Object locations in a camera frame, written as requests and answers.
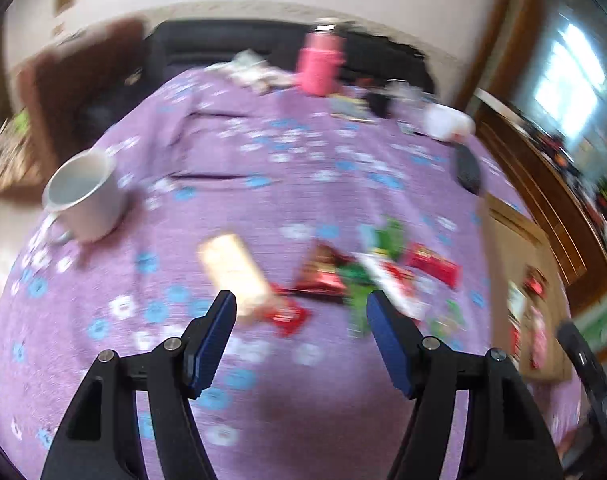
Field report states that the white mug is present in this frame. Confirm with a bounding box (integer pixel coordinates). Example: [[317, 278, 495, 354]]
[[42, 149, 129, 245]]

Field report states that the purple floral tablecloth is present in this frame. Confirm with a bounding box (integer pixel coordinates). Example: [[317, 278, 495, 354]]
[[0, 67, 584, 480]]

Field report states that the brown chair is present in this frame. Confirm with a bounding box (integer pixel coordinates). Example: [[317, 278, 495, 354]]
[[16, 19, 149, 161]]

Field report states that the patterned brown cloth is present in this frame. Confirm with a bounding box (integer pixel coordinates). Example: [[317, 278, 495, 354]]
[[0, 110, 42, 196]]

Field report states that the clear plastic cup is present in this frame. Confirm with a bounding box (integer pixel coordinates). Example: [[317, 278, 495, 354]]
[[383, 79, 424, 103]]

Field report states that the wooden counter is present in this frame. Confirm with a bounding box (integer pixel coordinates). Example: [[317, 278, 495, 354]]
[[463, 0, 607, 321]]

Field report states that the pink thermos with knitted sleeve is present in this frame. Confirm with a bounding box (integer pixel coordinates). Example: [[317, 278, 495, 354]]
[[296, 17, 347, 97]]

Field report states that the small black jar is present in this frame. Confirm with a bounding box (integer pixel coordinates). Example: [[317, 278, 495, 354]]
[[366, 87, 394, 118]]

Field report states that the light green pea packet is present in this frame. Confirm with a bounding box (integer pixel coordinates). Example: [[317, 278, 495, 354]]
[[341, 264, 381, 338]]

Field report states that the white plastic jar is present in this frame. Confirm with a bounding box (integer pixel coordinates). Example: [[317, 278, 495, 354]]
[[423, 104, 477, 142]]

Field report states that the cream biscuit packet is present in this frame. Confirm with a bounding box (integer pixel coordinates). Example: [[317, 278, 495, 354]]
[[198, 232, 270, 318]]

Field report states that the long red gold-label packet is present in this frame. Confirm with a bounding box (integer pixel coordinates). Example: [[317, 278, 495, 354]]
[[405, 241, 460, 290]]

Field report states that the plain red packet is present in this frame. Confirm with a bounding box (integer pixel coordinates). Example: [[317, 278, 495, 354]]
[[525, 266, 548, 297]]

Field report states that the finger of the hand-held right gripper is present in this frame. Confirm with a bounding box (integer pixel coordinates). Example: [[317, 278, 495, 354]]
[[556, 321, 607, 433]]

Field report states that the pink red packet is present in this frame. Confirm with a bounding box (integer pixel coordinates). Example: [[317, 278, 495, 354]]
[[528, 307, 549, 371]]

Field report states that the white green packet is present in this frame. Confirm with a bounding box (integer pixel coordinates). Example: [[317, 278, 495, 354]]
[[507, 282, 528, 361]]

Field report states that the cardboard box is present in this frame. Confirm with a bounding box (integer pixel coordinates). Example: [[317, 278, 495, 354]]
[[476, 190, 574, 386]]

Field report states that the dark red foil packet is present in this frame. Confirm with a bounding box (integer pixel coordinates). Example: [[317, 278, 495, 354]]
[[294, 241, 357, 295]]

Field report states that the glass window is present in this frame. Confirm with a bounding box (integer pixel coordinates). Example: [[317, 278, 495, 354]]
[[533, 5, 607, 121]]

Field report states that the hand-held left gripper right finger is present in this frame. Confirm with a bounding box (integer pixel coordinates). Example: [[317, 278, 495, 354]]
[[366, 289, 564, 480]]

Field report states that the small red cartoon packet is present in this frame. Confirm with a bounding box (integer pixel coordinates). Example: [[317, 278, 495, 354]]
[[262, 304, 311, 337]]

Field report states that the black sofa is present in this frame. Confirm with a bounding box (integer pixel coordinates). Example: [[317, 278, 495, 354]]
[[146, 19, 434, 106]]

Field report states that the small green packet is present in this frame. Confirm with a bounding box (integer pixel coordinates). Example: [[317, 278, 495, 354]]
[[431, 302, 468, 337]]

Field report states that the crumpled white pink cloth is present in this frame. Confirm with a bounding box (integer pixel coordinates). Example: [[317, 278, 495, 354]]
[[218, 50, 294, 95]]

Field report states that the black glasses case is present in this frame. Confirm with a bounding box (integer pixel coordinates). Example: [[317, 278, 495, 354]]
[[454, 145, 484, 196]]

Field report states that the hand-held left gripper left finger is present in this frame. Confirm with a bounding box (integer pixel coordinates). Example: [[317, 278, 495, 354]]
[[41, 289, 237, 480]]

